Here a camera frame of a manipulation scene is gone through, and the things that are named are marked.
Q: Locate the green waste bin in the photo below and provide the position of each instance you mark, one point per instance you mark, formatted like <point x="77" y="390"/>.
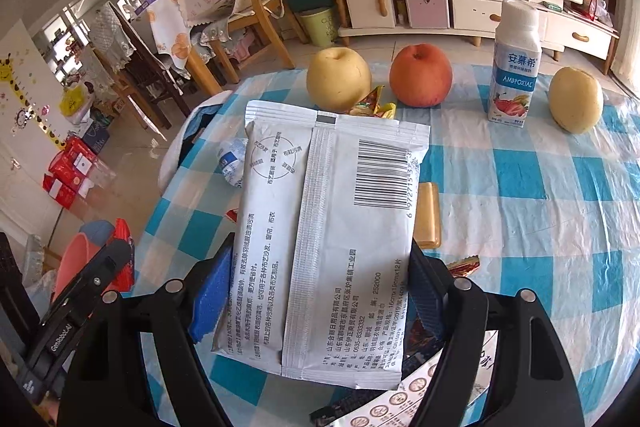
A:
<point x="318" y="27"/>

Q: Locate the orange yellow candy wrapper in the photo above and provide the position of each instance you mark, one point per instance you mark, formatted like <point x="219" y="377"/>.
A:
<point x="372" y="106"/>

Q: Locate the stack of red boxes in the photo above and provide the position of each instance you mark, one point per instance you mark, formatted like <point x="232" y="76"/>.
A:
<point x="70" y="174"/>

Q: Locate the pink plastic basin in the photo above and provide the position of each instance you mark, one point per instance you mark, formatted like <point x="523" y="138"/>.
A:
<point x="82" y="252"/>

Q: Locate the yellow pear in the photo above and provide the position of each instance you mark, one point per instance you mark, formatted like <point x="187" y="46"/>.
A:
<point x="337" y="78"/>
<point x="575" y="99"/>

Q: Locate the crumpled white blue wrapper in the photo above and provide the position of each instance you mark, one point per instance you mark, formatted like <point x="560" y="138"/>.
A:
<point x="232" y="161"/>

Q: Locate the red apple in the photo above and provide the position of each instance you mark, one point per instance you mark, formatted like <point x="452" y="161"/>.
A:
<point x="420" y="76"/>

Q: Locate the giraffe wall sticker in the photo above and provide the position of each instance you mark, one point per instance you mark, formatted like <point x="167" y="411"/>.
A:
<point x="6" y="74"/>

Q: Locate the white sheet with round prints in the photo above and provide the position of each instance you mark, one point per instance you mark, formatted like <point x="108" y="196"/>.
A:
<point x="425" y="389"/>

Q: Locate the red foil wrapper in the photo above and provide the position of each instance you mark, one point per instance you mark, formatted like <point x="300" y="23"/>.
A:
<point x="462" y="266"/>

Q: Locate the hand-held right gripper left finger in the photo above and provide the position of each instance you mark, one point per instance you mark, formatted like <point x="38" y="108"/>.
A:
<point x="214" y="299"/>

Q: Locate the yellow square cake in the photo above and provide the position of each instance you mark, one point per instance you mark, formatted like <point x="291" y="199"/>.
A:
<point x="429" y="217"/>

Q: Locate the white yogurt drink bottle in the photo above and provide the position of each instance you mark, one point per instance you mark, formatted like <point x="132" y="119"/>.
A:
<point x="515" y="72"/>

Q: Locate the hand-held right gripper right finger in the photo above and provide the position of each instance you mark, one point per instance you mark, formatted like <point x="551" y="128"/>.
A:
<point x="426" y="302"/>

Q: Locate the small red wrapper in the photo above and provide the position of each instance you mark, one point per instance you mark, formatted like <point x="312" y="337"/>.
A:
<point x="233" y="215"/>

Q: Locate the pink storage box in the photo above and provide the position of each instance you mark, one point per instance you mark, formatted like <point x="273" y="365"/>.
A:
<point x="427" y="4"/>

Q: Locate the blue white checkered tablecloth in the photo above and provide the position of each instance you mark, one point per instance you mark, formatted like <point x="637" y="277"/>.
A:
<point x="525" y="207"/>

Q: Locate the white low cabinet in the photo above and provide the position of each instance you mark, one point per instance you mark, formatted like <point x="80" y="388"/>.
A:
<point x="370" y="2"/>

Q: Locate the yellow plastic bag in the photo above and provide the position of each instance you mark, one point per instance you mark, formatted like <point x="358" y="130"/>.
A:
<point x="75" y="103"/>

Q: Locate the wooden chair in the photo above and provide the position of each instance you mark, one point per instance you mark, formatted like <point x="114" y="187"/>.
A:
<point x="255" y="7"/>

